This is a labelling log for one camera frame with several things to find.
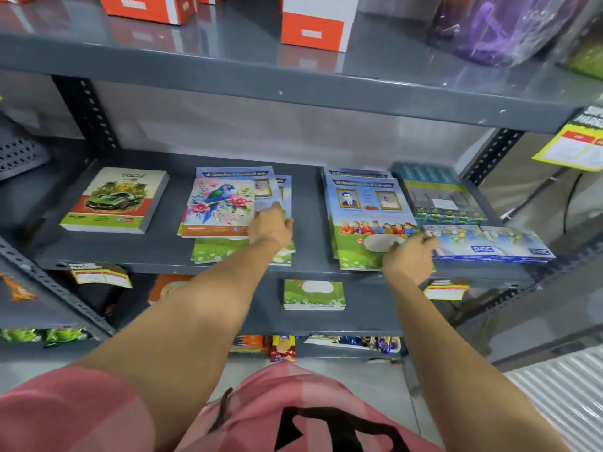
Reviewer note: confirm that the person's right hand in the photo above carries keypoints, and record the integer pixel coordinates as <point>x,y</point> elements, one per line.
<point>409,262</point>

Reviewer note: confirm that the person's left hand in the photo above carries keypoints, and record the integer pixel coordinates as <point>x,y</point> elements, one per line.
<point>269,228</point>

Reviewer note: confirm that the person's left fingers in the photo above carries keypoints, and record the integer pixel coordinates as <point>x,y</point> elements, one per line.
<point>280,215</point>

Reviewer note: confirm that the person's right fingers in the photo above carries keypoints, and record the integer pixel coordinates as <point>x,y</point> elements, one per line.
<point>421,242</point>

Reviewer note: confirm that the person's left forearm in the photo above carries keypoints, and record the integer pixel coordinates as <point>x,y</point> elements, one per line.
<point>188,320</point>

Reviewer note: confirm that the person's right forearm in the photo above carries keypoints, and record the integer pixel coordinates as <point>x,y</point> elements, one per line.
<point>452,367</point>

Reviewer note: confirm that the blue white cartoon box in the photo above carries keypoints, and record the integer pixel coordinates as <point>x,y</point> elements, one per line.
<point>459,244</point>
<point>518,244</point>

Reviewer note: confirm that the blue green notebook stack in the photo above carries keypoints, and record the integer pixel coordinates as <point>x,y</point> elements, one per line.
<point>362,216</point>
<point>264,178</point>

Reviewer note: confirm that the dark teal boxed pack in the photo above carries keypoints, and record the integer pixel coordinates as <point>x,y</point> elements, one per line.
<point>436,195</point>

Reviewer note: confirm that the yellow shelf price label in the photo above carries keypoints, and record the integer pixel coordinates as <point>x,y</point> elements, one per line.
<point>445,290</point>
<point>101,276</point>

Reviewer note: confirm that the parrot cover notebook stack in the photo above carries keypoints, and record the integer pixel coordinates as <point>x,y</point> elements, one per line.
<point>219,207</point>

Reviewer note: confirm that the small green notebook stack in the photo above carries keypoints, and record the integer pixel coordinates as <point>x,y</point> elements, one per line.
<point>314,295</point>

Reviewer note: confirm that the blue white snack packets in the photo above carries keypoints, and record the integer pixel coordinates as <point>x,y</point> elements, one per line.
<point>358,342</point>

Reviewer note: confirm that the orange cover book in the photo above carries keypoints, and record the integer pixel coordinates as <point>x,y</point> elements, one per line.
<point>167,287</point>

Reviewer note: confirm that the grey metal shelf rack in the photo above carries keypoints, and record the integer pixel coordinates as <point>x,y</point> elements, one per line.
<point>235,70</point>

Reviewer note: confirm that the green car cover notebook stack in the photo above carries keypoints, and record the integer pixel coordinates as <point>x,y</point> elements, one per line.
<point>115,198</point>

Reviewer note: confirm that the large yellow hanging price tag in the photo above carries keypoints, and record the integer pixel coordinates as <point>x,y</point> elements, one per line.
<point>577,141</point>

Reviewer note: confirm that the orange white carton box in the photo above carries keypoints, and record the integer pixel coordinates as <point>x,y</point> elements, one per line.
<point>148,6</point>
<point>318,23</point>

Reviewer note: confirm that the white corrugated panel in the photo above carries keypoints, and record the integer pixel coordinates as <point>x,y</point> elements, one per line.
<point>560,395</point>

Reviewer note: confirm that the purple plastic wrapped item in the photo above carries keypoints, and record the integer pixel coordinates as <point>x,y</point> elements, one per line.
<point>499,25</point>

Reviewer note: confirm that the green plastic wrapped item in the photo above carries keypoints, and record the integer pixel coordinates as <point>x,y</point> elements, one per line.
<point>589,51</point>

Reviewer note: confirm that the green snack packets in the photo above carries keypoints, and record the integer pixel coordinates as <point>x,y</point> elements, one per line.
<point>45,335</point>

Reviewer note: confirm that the grey perforated plastic basket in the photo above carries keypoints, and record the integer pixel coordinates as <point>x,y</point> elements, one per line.
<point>21,152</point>

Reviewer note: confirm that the pink printed shirt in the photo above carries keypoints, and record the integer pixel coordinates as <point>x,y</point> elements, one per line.
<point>70,414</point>

